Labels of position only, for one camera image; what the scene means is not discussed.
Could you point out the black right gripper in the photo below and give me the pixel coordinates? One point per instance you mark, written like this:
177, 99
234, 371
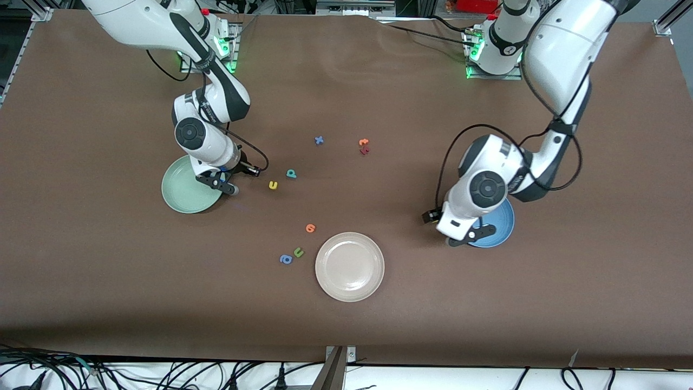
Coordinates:
246, 168

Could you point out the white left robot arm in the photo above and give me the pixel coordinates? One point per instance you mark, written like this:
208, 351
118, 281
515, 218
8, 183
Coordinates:
563, 49

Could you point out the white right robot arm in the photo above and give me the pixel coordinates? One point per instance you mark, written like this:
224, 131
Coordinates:
206, 141

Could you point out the blue plate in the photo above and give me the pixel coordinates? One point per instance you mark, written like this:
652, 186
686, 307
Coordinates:
501, 227

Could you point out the green plate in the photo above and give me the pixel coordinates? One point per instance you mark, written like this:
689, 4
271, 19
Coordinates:
181, 192

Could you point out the beige plate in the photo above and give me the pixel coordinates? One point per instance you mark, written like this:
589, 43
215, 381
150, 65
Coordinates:
350, 266

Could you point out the blue foam letter a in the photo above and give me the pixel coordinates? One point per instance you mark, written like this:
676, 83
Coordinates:
286, 259

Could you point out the black power plug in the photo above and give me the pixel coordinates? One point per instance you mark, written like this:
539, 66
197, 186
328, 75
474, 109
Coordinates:
281, 376

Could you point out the red background object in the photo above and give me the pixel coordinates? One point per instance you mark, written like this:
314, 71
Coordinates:
476, 5

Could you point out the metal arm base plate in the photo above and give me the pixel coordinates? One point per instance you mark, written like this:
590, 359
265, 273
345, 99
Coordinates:
495, 77
236, 49

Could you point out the metal table edge bracket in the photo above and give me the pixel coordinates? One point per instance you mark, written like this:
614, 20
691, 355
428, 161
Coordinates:
335, 368

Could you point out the aluminium frame profile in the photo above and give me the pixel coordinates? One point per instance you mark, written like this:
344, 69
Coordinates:
354, 6

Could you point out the metal table corner bracket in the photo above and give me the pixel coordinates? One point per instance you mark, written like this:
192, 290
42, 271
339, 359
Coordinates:
664, 27
42, 14

